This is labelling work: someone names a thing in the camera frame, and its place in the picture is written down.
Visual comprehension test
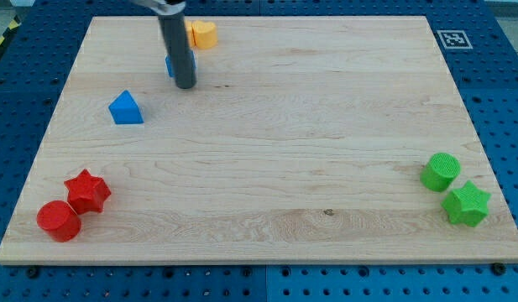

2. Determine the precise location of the white fiducial marker tag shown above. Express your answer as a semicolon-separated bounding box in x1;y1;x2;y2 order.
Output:
437;30;473;49

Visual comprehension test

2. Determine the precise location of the red cylinder block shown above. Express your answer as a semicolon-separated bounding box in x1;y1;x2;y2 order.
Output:
36;200;81;242

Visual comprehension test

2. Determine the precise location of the yellow hexagon block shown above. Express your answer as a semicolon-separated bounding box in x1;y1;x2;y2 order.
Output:
185;20;196;47

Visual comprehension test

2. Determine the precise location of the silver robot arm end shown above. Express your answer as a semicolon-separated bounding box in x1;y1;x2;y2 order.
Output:
130;0;186;16

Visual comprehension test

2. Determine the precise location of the green star block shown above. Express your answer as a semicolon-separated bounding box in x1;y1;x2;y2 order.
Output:
441;180;491;227

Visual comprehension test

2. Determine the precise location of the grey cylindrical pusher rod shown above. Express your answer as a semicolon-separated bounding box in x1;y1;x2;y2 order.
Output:
158;13;196;89

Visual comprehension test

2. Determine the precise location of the green cylinder block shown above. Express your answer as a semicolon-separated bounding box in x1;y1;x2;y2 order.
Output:
420;153;461;192

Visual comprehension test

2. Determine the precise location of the yellow heart block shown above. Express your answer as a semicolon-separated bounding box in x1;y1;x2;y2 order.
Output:
191;20;218;49

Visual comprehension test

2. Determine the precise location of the blue cube block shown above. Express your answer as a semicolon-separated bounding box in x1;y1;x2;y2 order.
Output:
165;50;196;78

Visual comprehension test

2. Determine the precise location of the red star block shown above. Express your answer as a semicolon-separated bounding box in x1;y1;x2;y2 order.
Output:
64;169;112;215

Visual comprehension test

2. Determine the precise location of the blue triangular prism block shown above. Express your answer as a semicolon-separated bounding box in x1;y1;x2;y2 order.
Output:
108;90;144;124

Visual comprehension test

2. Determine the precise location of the wooden board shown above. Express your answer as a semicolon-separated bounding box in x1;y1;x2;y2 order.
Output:
0;16;518;266

